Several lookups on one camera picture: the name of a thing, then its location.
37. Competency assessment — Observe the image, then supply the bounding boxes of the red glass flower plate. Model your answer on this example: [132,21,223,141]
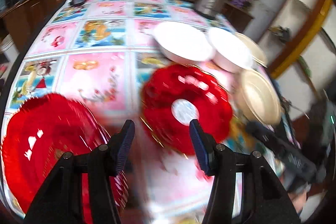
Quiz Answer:
[1,93,127,223]

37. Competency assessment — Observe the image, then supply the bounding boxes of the beige paper bowl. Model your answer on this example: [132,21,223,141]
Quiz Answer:
[234,70,281,126]
[235,32,268,67]

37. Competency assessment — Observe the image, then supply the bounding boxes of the white foam bowl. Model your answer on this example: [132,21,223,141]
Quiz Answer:
[151,22,215,64]
[207,27,253,73]

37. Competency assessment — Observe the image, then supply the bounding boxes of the person's right hand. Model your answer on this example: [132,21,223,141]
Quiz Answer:
[288,190,307,214]

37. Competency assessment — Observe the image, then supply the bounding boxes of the white plastic bucket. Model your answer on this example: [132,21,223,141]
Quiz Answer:
[1,34,19,63]

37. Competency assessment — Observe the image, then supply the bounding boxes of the colourful printed tablecloth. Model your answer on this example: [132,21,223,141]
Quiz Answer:
[1,0,301,224]

